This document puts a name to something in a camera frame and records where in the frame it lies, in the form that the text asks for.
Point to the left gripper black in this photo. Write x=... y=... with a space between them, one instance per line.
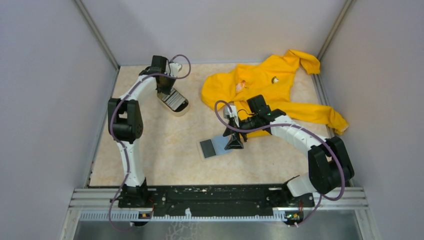
x=167 y=91

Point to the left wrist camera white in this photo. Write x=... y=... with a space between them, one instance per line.
x=175 y=68

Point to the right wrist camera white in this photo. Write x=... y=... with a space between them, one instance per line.
x=230 y=113

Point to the black card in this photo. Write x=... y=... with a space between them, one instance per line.
x=207 y=148

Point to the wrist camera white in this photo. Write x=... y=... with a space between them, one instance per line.
x=230 y=113
x=175 y=68

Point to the beige oval card tray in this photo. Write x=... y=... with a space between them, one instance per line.
x=179 y=114

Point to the yellow jacket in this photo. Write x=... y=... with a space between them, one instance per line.
x=273 y=79

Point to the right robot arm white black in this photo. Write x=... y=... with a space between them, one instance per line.
x=329 y=164

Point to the aluminium front rail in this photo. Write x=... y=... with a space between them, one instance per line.
x=96 y=204

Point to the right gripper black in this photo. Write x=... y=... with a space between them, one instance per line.
x=235 y=142

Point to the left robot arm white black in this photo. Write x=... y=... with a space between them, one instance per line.
x=125 y=123

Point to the stack of cards in tray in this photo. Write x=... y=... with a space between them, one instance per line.
x=175 y=101

